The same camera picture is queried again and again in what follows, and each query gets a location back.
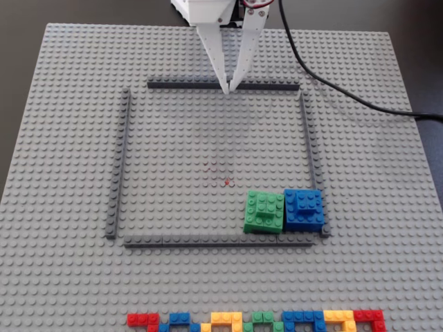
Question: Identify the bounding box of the green lego brick shape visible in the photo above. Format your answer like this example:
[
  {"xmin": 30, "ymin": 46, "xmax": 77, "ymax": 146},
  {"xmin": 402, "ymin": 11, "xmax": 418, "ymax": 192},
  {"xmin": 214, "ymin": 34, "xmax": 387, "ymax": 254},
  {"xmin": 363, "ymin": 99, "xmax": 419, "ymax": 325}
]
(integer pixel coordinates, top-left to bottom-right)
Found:
[{"xmin": 242, "ymin": 311, "xmax": 285, "ymax": 332}]

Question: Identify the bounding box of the blue lego cube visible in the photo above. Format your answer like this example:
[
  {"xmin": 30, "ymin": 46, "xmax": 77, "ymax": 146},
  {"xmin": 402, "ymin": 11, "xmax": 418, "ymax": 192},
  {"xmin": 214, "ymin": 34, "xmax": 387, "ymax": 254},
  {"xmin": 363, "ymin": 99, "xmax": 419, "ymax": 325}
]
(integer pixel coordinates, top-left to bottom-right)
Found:
[{"xmin": 282, "ymin": 188, "xmax": 327, "ymax": 234}]

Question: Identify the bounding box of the yellow lego brick shape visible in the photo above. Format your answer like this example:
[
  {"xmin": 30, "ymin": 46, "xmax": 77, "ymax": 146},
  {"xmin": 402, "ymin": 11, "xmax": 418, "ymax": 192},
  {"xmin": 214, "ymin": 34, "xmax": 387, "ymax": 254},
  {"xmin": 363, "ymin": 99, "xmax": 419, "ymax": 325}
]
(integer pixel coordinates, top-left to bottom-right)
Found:
[
  {"xmin": 199, "ymin": 311, "xmax": 244, "ymax": 332},
  {"xmin": 323, "ymin": 310, "xmax": 357, "ymax": 332}
]

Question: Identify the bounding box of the dark gray lego wall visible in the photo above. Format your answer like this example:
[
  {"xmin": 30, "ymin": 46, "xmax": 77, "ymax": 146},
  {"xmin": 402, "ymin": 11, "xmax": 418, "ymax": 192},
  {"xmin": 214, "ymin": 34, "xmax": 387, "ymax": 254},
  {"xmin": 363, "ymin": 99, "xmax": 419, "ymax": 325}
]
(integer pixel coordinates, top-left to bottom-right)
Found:
[
  {"xmin": 105, "ymin": 88, "xmax": 133, "ymax": 241},
  {"xmin": 298, "ymin": 90, "xmax": 332, "ymax": 238},
  {"xmin": 123, "ymin": 233, "xmax": 314, "ymax": 249},
  {"xmin": 147, "ymin": 76, "xmax": 300, "ymax": 92}
]

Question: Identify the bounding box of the red lego brick shape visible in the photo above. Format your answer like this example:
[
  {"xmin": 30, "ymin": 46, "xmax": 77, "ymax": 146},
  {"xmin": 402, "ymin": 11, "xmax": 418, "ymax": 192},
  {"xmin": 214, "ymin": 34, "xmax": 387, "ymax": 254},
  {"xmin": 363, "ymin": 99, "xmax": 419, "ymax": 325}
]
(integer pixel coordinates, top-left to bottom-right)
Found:
[
  {"xmin": 127, "ymin": 313, "xmax": 160, "ymax": 332},
  {"xmin": 352, "ymin": 309, "xmax": 387, "ymax": 332}
]

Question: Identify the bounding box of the gray lego baseplate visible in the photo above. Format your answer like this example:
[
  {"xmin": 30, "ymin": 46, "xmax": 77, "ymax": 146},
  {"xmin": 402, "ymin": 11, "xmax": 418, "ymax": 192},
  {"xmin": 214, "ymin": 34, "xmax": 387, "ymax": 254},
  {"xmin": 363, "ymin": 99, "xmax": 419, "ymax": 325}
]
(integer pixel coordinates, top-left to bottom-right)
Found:
[{"xmin": 0, "ymin": 22, "xmax": 443, "ymax": 332}]

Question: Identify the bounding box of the blue lego brick shape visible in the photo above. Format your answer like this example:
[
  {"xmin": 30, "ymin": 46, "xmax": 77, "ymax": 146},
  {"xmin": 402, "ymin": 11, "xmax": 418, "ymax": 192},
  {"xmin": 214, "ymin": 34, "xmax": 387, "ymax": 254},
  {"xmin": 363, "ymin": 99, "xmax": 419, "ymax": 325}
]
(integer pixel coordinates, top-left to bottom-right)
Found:
[
  {"xmin": 158, "ymin": 312, "xmax": 201, "ymax": 332},
  {"xmin": 282, "ymin": 310, "xmax": 327, "ymax": 332}
]

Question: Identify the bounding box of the black cable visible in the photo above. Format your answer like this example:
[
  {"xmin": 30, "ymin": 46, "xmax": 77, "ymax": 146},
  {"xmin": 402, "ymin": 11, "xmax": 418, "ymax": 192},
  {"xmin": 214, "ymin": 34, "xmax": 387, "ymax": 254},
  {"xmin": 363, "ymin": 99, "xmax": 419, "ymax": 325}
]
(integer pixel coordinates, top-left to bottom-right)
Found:
[{"xmin": 278, "ymin": 0, "xmax": 443, "ymax": 122}]

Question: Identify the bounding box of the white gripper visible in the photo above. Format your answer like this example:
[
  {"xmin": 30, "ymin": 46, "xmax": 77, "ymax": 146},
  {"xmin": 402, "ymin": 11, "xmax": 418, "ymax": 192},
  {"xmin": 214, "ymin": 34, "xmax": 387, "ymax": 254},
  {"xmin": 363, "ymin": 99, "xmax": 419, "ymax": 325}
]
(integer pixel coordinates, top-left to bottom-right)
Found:
[{"xmin": 172, "ymin": 0, "xmax": 274, "ymax": 96}]

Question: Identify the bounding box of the green lego cube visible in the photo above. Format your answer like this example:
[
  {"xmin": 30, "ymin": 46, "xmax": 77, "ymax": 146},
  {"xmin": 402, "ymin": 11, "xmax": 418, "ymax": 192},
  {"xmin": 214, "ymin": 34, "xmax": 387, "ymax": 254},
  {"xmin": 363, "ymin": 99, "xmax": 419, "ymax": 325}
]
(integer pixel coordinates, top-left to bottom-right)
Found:
[{"xmin": 243, "ymin": 189, "xmax": 287, "ymax": 236}]

